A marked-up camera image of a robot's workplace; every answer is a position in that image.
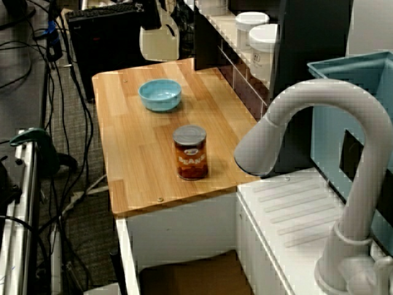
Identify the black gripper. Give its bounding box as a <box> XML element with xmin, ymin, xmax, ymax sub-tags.
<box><xmin>139</xmin><ymin>0</ymin><xmax>163</xmax><ymax>31</ymax></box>

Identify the cream detergent bottle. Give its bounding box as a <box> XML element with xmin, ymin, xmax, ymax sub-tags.
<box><xmin>139</xmin><ymin>18</ymin><xmax>179</xmax><ymax>62</ymax></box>

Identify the light blue bowl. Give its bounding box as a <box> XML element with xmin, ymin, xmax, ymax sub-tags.
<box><xmin>138</xmin><ymin>78</ymin><xmax>182</xmax><ymax>112</ymax></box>

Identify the black keyboard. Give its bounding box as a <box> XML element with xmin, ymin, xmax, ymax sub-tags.
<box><xmin>68</xmin><ymin>3</ymin><xmax>145</xmax><ymax>20</ymax></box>

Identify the black computer tower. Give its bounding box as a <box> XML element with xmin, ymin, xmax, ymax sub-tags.
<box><xmin>67</xmin><ymin>7</ymin><xmax>145</xmax><ymax>102</ymax></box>

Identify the cream backsplash ledge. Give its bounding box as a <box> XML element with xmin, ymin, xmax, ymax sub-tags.
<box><xmin>196</xmin><ymin>12</ymin><xmax>277</xmax><ymax>90</ymax></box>

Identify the white lidded plastic jar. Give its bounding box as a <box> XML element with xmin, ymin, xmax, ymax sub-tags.
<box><xmin>249</xmin><ymin>23</ymin><xmax>280</xmax><ymax>82</ymax></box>
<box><xmin>235</xmin><ymin>11</ymin><xmax>270</xmax><ymax>52</ymax></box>

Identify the brown beans can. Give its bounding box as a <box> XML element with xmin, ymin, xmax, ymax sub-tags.
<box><xmin>173</xmin><ymin>125</ymin><xmax>209</xmax><ymax>181</ymax></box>

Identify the dark grey upright panel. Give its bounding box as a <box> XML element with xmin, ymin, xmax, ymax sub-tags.
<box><xmin>270</xmin><ymin>0</ymin><xmax>354</xmax><ymax>178</ymax></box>

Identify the teal plastic bin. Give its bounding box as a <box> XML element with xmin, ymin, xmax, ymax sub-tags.
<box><xmin>306</xmin><ymin>51</ymin><xmax>393</xmax><ymax>243</ymax></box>

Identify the white toy sink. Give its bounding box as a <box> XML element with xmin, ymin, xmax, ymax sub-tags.
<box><xmin>115</xmin><ymin>170</ymin><xmax>393</xmax><ymax>295</ymax></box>

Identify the grey toy faucet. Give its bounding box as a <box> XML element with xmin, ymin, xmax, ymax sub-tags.
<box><xmin>233</xmin><ymin>79</ymin><xmax>393</xmax><ymax>295</ymax></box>

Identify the black wire mesh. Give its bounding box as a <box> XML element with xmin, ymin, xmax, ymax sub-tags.
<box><xmin>162</xmin><ymin>0</ymin><xmax>197</xmax><ymax>59</ymax></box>

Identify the blue taped cable bundle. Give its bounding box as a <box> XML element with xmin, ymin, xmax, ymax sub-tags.
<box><xmin>45</xmin><ymin>20</ymin><xmax>64</xmax><ymax>62</ymax></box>

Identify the black floor cable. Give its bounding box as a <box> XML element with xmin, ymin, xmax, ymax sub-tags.
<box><xmin>60</xmin><ymin>12</ymin><xmax>95</xmax><ymax>216</ymax></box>

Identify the white floor cable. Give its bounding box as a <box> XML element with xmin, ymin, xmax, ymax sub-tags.
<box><xmin>61</xmin><ymin>173</ymin><xmax>110</xmax><ymax>216</ymax></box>

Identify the aluminium frame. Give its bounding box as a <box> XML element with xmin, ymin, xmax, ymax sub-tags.
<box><xmin>0</xmin><ymin>130</ymin><xmax>41</xmax><ymax>295</ymax></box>

